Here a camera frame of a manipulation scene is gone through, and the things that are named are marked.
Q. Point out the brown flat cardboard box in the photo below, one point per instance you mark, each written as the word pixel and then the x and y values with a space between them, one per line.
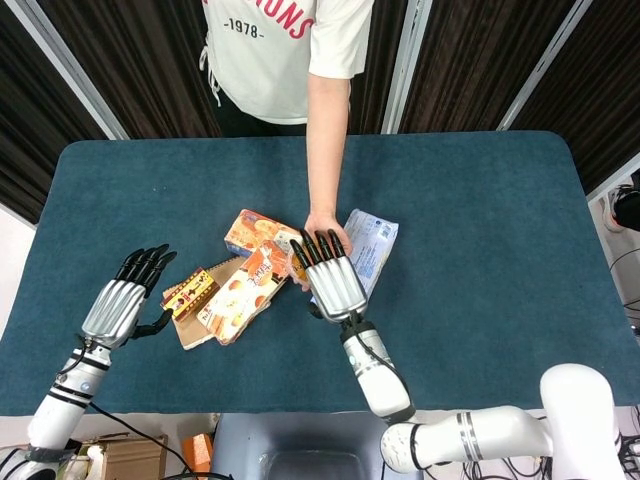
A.
pixel 192 332

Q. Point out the person's bare forearm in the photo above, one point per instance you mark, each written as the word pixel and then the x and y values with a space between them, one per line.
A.
pixel 326 145

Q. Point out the grey metal frame post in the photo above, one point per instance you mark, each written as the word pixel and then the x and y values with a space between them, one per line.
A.
pixel 545 60
pixel 70 65
pixel 402 65

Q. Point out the long orange cake box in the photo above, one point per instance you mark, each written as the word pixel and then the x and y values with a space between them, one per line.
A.
pixel 245 295

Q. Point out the orange packet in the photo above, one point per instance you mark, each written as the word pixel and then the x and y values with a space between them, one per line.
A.
pixel 197 450

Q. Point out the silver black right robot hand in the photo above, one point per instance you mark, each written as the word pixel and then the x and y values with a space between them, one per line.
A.
pixel 336 290

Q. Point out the dark brown curtain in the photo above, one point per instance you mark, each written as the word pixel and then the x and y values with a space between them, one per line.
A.
pixel 145 65

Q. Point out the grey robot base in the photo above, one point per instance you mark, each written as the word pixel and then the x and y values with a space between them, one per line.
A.
pixel 300 450

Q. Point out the teal table cloth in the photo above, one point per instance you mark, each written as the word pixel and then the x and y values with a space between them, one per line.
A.
pixel 475 250

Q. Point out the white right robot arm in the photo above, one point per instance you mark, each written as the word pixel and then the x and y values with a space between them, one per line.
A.
pixel 450 430

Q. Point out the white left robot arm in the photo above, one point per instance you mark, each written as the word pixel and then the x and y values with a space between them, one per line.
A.
pixel 60 400

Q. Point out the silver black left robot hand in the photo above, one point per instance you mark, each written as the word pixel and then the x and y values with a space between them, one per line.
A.
pixel 111 305

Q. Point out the small yellow red box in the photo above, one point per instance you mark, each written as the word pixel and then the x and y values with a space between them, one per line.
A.
pixel 190 295

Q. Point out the orange biscuit box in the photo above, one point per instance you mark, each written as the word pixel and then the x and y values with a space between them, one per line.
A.
pixel 255 232

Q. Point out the white black shoe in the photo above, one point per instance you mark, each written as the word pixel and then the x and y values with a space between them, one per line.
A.
pixel 620 207

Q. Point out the white printed t-shirt torso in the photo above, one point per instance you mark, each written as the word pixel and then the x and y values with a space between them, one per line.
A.
pixel 270 55

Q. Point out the person's bare hand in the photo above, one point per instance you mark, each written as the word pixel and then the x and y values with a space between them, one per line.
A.
pixel 322 225

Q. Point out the white blue plastic package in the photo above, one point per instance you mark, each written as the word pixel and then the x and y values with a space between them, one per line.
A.
pixel 372 245

